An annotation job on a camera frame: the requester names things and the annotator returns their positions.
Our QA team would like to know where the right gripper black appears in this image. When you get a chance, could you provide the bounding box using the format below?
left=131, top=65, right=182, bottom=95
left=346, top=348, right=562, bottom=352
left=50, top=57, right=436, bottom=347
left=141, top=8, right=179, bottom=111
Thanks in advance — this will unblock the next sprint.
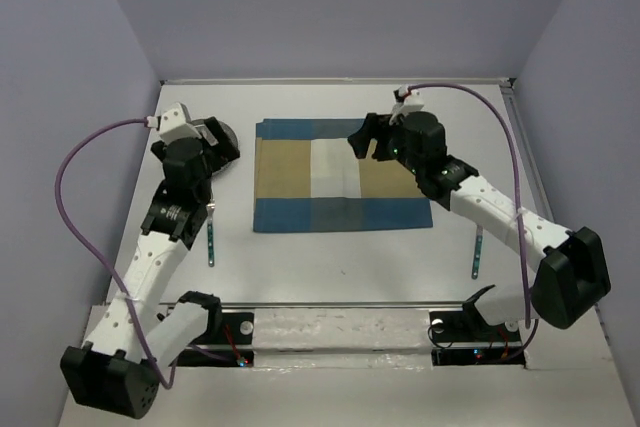
left=350, top=111, right=424, bottom=175

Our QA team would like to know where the fork with teal handle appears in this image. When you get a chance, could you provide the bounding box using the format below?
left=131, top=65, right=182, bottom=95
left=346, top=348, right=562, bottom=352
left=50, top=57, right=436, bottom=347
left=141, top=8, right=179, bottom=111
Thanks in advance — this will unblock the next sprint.
left=206, top=200, right=216, bottom=268

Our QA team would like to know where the blue beige checked placemat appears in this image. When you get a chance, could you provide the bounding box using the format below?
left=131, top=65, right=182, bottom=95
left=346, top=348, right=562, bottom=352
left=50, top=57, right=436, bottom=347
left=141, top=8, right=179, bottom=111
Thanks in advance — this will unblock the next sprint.
left=253, top=119, right=433, bottom=234

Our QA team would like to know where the spoon with teal handle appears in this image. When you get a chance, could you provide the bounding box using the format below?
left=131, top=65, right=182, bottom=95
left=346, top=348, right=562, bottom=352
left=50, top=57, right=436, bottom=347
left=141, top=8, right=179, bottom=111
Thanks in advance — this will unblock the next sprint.
left=471, top=225, right=484, bottom=280

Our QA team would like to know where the grey reindeer plate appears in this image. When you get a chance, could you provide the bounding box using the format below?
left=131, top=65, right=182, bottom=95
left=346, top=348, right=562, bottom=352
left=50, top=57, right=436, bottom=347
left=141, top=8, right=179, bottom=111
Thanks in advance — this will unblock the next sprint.
left=205, top=117, right=240, bottom=176

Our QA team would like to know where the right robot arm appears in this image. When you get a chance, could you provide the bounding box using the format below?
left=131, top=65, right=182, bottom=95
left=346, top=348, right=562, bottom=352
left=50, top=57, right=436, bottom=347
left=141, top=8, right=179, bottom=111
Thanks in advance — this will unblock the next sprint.
left=348, top=112, right=611, bottom=339

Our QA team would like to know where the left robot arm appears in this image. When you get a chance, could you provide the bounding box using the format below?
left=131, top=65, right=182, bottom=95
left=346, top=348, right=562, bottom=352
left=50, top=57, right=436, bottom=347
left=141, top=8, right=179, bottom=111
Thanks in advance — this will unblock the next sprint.
left=60, top=108, right=240, bottom=419

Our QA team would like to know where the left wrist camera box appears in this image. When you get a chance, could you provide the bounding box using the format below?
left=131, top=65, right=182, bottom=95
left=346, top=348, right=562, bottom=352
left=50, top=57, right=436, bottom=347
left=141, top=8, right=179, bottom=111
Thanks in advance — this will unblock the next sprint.
left=157, top=102, right=200, bottom=144

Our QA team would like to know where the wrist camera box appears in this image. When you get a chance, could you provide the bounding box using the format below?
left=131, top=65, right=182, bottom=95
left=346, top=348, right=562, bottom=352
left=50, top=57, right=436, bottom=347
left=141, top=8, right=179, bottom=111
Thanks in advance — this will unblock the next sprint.
left=389, top=86, right=425, bottom=125
left=157, top=102, right=200, bottom=144

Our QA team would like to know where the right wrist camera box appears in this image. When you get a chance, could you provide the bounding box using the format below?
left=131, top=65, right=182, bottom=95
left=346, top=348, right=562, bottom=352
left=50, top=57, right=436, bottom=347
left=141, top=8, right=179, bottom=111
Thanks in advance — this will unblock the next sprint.
left=389, top=86, right=425, bottom=125

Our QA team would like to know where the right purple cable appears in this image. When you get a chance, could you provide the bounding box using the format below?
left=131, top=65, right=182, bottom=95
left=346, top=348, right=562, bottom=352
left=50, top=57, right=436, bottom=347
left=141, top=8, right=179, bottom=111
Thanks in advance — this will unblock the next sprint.
left=399, top=82, right=541, bottom=363

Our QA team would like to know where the purple cable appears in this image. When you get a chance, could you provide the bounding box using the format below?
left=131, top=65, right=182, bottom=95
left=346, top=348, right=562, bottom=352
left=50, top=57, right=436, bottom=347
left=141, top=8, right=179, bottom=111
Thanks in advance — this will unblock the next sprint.
left=53, top=117, right=179, bottom=391
left=399, top=82, right=541, bottom=363

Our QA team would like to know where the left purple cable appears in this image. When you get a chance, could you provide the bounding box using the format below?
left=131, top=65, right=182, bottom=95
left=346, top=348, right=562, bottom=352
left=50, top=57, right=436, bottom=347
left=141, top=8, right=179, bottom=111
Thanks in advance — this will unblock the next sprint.
left=53, top=117, right=179, bottom=391

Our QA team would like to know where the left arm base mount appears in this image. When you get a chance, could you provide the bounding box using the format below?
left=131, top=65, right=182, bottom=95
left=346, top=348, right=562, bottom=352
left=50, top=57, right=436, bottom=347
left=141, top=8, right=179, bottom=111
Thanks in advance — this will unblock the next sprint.
left=177, top=310, right=255, bottom=368

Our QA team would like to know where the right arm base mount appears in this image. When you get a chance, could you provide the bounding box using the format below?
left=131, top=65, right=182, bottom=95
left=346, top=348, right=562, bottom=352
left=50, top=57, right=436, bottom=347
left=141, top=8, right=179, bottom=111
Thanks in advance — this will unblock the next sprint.
left=427, top=285, right=526, bottom=367

